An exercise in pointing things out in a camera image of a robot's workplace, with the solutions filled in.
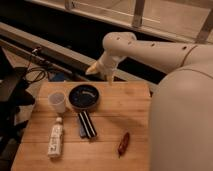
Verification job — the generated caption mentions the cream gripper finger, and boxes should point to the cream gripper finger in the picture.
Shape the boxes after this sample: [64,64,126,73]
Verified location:
[107,74,114,85]
[85,62,99,75]

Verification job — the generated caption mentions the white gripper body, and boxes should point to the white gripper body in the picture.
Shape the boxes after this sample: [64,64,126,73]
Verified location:
[97,52,125,76]

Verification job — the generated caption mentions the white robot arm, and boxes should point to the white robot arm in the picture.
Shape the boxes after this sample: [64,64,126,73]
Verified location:
[86,32,213,171]

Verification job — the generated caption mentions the dark round bowl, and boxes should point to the dark round bowl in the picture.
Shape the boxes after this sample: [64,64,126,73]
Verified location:
[68,84,99,110]

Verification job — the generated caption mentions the black white striped case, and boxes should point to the black white striped case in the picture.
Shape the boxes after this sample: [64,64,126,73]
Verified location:
[78,111,97,139]

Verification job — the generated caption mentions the white plastic bottle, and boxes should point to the white plastic bottle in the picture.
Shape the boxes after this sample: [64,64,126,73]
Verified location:
[47,117,63,158]

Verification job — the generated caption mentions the black chair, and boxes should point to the black chair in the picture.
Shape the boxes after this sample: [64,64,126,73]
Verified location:
[0,47,35,155]

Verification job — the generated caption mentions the black cables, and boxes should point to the black cables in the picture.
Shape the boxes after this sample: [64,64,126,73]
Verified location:
[23,46,54,84]

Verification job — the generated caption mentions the metal floor rail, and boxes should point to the metal floor rail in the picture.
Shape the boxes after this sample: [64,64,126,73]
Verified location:
[0,22,96,72]

